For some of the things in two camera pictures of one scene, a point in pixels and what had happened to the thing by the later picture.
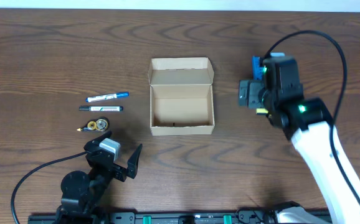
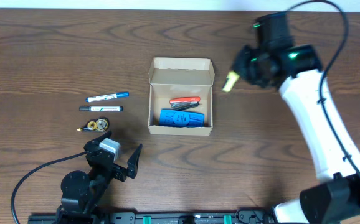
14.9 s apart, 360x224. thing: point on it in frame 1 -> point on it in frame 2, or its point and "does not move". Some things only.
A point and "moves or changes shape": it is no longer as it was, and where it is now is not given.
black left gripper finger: (132, 162) does not move
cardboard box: (181, 96) does not move
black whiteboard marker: (101, 108) does not move
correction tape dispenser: (99, 124) does not move
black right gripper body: (246, 93) -> (243, 65)
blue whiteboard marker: (107, 96) does not move
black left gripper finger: (94, 143) does not move
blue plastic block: (258, 71) moves or changes shape
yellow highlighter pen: (261, 111) -> (232, 79)
